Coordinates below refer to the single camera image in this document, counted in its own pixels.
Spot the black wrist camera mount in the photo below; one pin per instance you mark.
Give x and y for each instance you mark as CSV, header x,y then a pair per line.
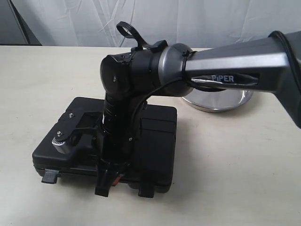
x,y
78,134

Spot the black plastic tool case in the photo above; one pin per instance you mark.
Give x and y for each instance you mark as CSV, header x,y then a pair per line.
x,y
150,169

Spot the stainless steel round tray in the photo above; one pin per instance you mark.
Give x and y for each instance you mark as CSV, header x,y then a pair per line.
x,y
216,100

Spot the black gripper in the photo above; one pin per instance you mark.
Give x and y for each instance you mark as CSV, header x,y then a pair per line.
x,y
120,125

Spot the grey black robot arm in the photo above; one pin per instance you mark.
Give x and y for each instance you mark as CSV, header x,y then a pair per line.
x,y
269,65

